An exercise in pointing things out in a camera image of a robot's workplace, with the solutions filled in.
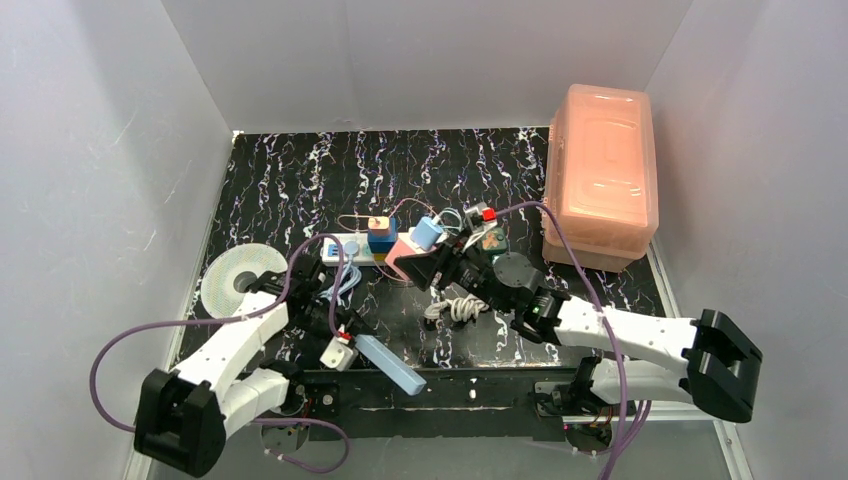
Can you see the light blue charger plug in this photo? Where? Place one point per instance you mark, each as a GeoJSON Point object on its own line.
{"type": "Point", "coordinates": [426, 233]}

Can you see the small pink charger plug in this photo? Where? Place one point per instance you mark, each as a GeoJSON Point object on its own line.
{"type": "Point", "coordinates": [379, 226]}

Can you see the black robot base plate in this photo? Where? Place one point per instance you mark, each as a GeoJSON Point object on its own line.
{"type": "Point", "coordinates": [454, 403]}

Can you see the white power strip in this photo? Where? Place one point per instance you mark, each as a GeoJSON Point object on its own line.
{"type": "Point", "coordinates": [331, 252]}

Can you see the blue power strip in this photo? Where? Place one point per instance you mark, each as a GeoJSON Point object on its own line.
{"type": "Point", "coordinates": [378, 354]}

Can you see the pink translucent storage box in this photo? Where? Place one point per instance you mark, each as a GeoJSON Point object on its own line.
{"type": "Point", "coordinates": [601, 179]}

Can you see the pink cube socket adapter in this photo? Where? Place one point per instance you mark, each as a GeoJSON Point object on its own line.
{"type": "Point", "coordinates": [404, 247]}

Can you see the blue cube socket adapter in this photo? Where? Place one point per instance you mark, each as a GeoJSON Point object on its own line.
{"type": "Point", "coordinates": [383, 244]}

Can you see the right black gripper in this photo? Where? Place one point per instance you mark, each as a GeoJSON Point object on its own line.
{"type": "Point", "coordinates": [451, 263]}

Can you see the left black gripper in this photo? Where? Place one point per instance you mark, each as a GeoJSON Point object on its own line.
{"type": "Point", "coordinates": [291, 281]}

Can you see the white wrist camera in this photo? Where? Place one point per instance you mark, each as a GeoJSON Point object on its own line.
{"type": "Point", "coordinates": [339, 354]}
{"type": "Point", "coordinates": [479, 217]}

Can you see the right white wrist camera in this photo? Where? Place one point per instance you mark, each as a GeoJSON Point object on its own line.
{"type": "Point", "coordinates": [479, 217]}

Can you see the green cube socket adapter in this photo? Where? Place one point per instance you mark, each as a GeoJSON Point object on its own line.
{"type": "Point", "coordinates": [494, 242]}

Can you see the white filament spool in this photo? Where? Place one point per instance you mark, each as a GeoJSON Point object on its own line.
{"type": "Point", "coordinates": [226, 280]}

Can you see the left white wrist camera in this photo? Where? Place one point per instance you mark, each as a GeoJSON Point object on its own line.
{"type": "Point", "coordinates": [339, 354]}

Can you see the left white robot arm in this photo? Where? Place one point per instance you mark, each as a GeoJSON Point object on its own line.
{"type": "Point", "coordinates": [186, 414]}

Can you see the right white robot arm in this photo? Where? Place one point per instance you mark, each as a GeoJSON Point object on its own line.
{"type": "Point", "coordinates": [708, 361]}

